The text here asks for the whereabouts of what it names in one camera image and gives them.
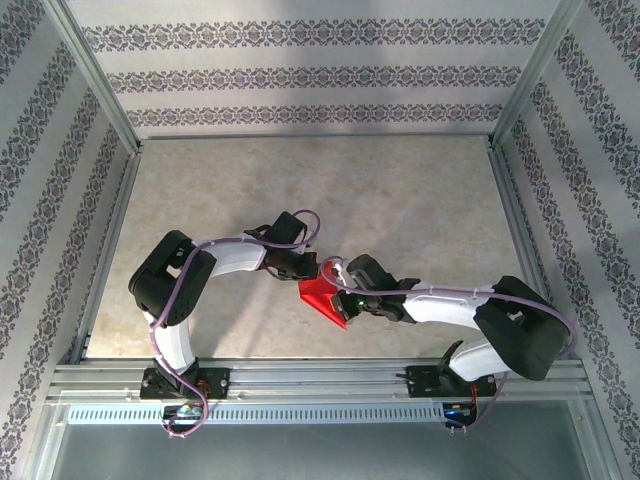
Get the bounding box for red paper sheet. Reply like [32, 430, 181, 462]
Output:
[298, 257, 351, 331]

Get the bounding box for grey metal panel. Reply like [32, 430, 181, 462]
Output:
[49, 424, 591, 480]

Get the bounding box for small circuit board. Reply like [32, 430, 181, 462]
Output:
[163, 403, 204, 421]
[443, 401, 479, 421]

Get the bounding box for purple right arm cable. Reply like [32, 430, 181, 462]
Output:
[319, 255, 575, 436]

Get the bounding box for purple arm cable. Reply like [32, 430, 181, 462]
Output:
[149, 209, 321, 440]
[319, 255, 575, 436]

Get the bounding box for aluminium mounting rail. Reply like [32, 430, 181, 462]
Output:
[47, 357, 594, 401]

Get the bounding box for aluminium frame floor rail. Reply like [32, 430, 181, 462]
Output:
[139, 132, 494, 142]
[67, 149, 144, 365]
[488, 147, 585, 362]

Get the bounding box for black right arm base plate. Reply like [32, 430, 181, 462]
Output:
[405, 364, 499, 400]

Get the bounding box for grey slotted cable duct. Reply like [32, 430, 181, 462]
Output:
[66, 403, 446, 426]

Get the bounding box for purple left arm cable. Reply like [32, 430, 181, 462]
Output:
[149, 209, 321, 440]

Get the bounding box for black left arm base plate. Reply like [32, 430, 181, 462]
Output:
[139, 367, 232, 401]

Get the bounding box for aluminium frame post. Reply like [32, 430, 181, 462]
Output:
[572, 399, 616, 480]
[42, 0, 144, 157]
[485, 0, 600, 150]
[22, 399, 69, 480]

